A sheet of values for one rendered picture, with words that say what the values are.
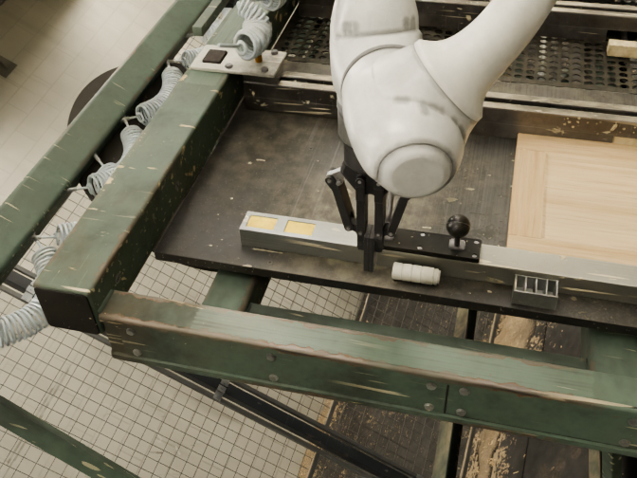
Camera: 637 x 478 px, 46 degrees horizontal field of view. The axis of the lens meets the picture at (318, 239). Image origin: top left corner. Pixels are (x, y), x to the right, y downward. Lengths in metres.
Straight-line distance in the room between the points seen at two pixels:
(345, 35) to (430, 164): 0.22
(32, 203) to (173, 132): 0.55
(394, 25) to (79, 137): 1.37
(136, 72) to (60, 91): 4.90
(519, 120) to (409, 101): 0.88
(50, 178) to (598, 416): 1.40
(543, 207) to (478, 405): 0.45
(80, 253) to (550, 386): 0.75
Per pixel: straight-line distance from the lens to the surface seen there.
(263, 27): 1.60
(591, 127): 1.61
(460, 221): 1.17
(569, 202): 1.46
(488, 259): 1.28
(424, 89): 0.74
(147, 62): 2.40
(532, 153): 1.56
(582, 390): 1.13
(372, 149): 0.73
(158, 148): 1.45
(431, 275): 1.26
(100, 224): 1.31
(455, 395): 1.14
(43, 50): 7.49
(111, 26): 7.86
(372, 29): 0.85
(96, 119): 2.17
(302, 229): 1.32
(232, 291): 1.33
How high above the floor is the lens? 1.81
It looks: 10 degrees down
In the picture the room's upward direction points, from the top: 60 degrees counter-clockwise
